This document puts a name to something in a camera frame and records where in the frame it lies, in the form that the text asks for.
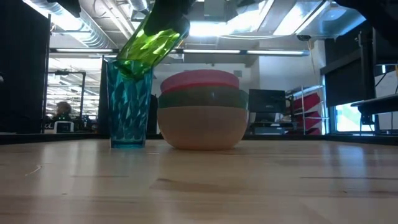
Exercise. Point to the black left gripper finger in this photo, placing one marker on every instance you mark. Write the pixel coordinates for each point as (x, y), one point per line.
(164, 23)

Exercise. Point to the green faceted plastic tumbler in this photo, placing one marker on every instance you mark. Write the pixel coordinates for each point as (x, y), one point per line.
(149, 46)

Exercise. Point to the pink plastic bowl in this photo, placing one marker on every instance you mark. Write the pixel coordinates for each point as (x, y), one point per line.
(199, 79)

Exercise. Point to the green plastic bowl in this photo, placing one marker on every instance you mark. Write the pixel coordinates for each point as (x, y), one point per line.
(202, 97)

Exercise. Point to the beige plastic bowl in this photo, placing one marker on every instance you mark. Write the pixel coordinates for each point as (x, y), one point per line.
(202, 127)

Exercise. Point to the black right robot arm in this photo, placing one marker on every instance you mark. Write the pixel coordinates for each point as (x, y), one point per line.
(373, 15)

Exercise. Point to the metal shelf rack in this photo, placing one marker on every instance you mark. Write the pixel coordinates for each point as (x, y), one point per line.
(303, 105)

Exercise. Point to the long ceiling light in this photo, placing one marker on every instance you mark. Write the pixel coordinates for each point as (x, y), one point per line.
(84, 50)
(211, 51)
(275, 52)

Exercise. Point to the blue faceted plastic tumbler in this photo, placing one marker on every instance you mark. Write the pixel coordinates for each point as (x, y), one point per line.
(129, 109)

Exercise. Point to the black computer monitor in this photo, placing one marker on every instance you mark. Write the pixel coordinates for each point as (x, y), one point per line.
(266, 101)

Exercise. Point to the person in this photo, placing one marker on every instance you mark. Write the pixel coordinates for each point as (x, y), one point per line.
(63, 110)

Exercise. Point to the black partition panel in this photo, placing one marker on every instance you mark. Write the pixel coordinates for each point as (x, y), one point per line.
(21, 77)

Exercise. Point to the red storage bin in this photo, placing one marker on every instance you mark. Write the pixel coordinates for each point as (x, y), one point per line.
(309, 120)
(308, 101)

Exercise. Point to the black window blind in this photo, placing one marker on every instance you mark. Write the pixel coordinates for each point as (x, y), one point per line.
(348, 77)

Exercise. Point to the dark desk top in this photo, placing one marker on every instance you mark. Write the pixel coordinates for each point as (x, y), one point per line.
(377, 104)

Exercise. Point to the silver ventilation duct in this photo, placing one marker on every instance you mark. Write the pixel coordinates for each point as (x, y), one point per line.
(84, 31)

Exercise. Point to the ceiling security camera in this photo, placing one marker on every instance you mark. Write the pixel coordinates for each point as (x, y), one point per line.
(303, 37)

